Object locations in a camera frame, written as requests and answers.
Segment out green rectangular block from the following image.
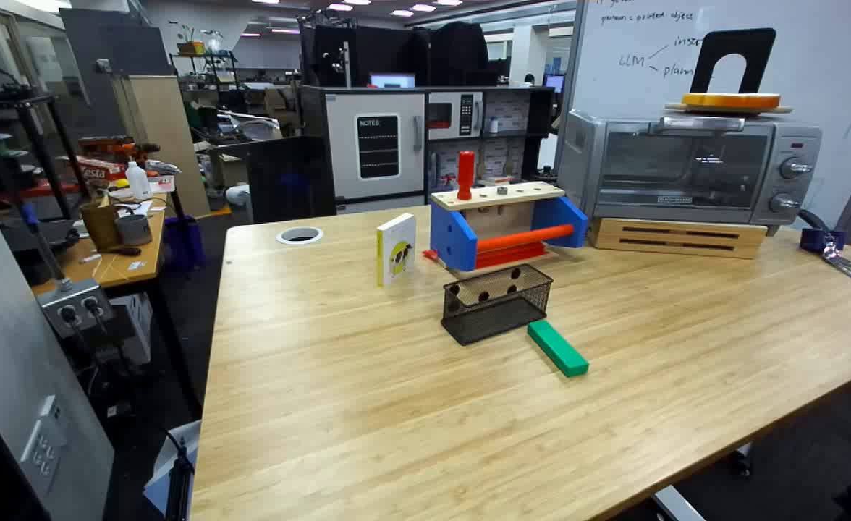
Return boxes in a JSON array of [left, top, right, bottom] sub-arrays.
[[523, 314, 593, 379]]

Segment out small white green box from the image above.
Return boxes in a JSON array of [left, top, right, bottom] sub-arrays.
[[374, 211, 420, 288]]

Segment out black mesh box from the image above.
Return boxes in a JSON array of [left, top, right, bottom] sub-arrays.
[[439, 259, 555, 346]]

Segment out brown cardboard box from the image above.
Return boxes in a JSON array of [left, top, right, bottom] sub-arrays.
[[79, 196, 125, 255]]

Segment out grey outlet box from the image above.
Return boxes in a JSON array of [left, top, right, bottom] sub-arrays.
[[37, 277, 116, 342]]

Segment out wooden toy toolbox blue sides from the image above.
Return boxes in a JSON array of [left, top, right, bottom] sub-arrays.
[[428, 178, 593, 275]]

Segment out red toy peg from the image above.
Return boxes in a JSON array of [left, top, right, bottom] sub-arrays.
[[455, 146, 478, 203]]

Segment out white laboratory oven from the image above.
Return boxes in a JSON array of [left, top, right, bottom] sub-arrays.
[[325, 90, 428, 203]]

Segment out black office chair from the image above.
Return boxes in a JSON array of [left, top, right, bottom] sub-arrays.
[[242, 135, 339, 225]]

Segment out wooden slatted crate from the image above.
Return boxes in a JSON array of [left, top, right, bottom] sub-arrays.
[[593, 213, 771, 259]]

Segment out silver toaster oven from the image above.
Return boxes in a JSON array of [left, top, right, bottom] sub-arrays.
[[555, 113, 824, 235]]

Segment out white spray bottle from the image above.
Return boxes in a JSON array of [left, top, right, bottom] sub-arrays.
[[121, 157, 153, 203]]

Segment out wooden side desk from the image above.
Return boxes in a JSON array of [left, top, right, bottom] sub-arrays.
[[31, 196, 170, 294]]

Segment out orange round plate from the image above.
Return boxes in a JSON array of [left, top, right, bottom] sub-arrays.
[[681, 90, 785, 115]]

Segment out black bookend stand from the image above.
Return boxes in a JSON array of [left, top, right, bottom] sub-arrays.
[[688, 25, 778, 96]]

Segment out blue utensil holder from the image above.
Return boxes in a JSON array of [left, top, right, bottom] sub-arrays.
[[795, 209, 851, 255]]

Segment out grey metal panel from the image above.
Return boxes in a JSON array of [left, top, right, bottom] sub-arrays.
[[0, 161, 119, 521]]

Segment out whiteboard with writing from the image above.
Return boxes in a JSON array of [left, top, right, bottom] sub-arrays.
[[571, 0, 851, 227]]

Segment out round table cable grommet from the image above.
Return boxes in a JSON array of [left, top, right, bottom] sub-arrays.
[[274, 222, 328, 246]]

